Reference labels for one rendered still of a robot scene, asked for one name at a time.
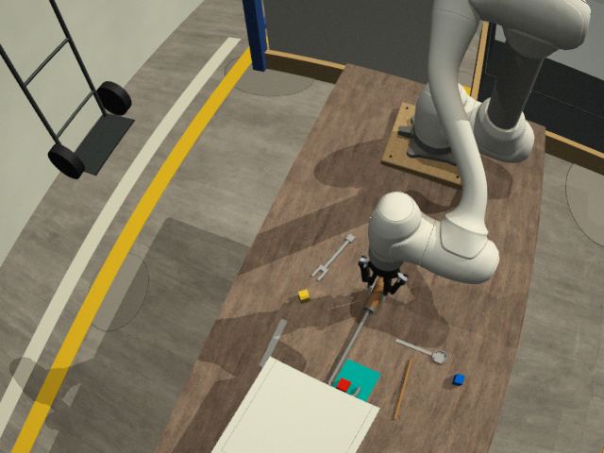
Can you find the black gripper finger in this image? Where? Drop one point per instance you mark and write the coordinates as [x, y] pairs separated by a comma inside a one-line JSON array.
[[387, 287], [365, 274]]

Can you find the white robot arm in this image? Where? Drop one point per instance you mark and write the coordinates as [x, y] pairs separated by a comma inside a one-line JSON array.
[[443, 130]]

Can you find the grey wrench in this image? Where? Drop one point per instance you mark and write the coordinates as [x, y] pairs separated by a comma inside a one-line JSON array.
[[349, 239]]

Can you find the blue cube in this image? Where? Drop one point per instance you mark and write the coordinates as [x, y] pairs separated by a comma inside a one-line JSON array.
[[458, 379]]

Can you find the grey flat bar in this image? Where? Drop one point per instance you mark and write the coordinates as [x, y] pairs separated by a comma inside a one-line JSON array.
[[271, 347]]

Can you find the grey metal spoon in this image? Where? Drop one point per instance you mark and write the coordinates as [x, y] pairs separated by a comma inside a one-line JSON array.
[[439, 357]]

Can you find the steel hook with wooden handle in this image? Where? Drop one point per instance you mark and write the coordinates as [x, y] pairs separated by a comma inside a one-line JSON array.
[[369, 307]]

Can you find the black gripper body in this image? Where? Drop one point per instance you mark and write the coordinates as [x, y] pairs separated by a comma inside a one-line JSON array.
[[380, 273]]

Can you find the red block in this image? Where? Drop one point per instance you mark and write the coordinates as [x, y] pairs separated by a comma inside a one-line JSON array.
[[343, 385]]

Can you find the teal square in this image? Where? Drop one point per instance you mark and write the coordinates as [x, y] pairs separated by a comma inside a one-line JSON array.
[[360, 376]]

